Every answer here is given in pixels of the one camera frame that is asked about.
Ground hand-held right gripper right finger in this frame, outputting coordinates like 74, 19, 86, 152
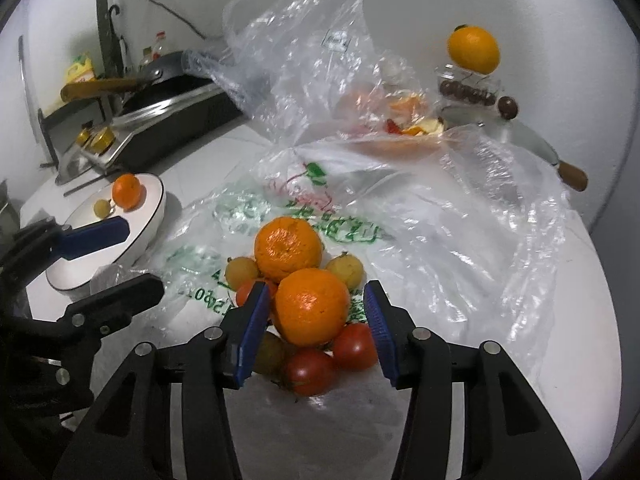
362, 280, 583, 480

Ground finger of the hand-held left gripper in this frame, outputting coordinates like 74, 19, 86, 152
50, 273, 166, 402
0, 216, 131, 291

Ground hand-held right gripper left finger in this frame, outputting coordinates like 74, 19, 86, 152
52, 280, 273, 480

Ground small red tomato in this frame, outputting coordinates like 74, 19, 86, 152
235, 279, 278, 308

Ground white bowl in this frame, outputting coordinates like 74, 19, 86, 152
45, 172, 167, 292

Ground smooth orange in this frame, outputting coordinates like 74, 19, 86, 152
274, 268, 352, 348

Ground wrinkled orange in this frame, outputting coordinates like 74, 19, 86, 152
254, 216, 324, 283

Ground clear box of dark fruits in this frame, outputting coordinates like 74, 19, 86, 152
434, 64, 503, 108

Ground yellow-green fruit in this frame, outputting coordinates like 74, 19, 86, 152
252, 331, 288, 376

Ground dark thin stick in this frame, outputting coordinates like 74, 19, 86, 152
63, 173, 117, 196

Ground small orange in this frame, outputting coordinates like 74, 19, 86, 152
111, 173, 146, 211

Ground black metal rack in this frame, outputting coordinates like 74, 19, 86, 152
37, 97, 113, 166

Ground black stove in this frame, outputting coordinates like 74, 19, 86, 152
55, 82, 246, 186

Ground crumpled clear plastic bag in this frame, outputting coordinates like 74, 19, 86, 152
260, 125, 576, 386

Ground grey metal bar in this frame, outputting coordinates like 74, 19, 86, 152
18, 35, 57, 163

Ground yellow oil bottle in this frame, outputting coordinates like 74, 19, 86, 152
62, 52, 97, 86

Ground fruit peel scraps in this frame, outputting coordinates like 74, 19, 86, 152
340, 85, 446, 141

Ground grey vertical pipe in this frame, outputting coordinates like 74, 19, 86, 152
96, 0, 126, 81

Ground steel pot lid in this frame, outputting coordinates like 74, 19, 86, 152
440, 96, 558, 168

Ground clear plastic bag with label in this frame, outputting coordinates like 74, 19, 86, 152
182, 0, 441, 151

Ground large orange with leaf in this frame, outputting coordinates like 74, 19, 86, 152
446, 24, 501, 75

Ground black wok with wooden handle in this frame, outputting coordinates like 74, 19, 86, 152
60, 50, 216, 111

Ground black power cable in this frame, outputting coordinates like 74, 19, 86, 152
136, 0, 211, 41

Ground steel pot with wooden handle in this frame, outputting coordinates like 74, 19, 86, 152
440, 105, 589, 192

